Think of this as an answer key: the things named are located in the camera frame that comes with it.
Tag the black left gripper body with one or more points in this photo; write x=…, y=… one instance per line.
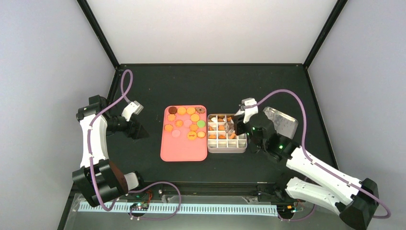
x=130, y=133

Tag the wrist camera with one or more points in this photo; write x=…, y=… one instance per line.
x=247, y=109
x=133, y=108

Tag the round cookie with red mark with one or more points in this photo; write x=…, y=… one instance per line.
x=191, y=135

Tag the silver metal tongs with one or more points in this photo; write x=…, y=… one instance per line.
x=230, y=127

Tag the flower cookie with dark centre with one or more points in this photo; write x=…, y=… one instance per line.
x=200, y=110

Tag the pale oval cookie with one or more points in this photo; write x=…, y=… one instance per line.
x=201, y=134

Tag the black front rail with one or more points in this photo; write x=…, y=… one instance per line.
x=216, y=189

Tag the pink round sandwich cookie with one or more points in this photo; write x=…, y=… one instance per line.
x=187, y=123

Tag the pink plastic tray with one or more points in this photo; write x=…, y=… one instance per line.
x=175, y=146

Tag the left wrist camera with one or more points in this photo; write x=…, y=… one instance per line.
x=133, y=108

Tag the round orange cookie top right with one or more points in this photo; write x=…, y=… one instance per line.
x=191, y=110

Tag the white slotted cable duct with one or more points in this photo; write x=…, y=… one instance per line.
x=209, y=209

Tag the dark chocolate round cookie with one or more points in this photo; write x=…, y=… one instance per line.
x=172, y=110

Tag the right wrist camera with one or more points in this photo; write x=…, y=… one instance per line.
x=247, y=109

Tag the metal tin with white dividers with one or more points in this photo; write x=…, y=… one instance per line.
x=217, y=138

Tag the green round cookie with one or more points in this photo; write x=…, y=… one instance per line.
x=201, y=123

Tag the round orange cookie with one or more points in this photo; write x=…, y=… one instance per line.
x=191, y=110
x=181, y=110

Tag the spiky flower cookie left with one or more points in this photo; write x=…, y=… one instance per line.
x=168, y=127

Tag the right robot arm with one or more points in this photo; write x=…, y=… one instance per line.
x=352, y=199

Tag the silver tin lid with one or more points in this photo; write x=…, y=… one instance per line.
x=283, y=123

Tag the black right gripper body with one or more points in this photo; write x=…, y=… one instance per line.
x=238, y=130

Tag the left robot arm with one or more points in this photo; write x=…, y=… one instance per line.
x=98, y=178

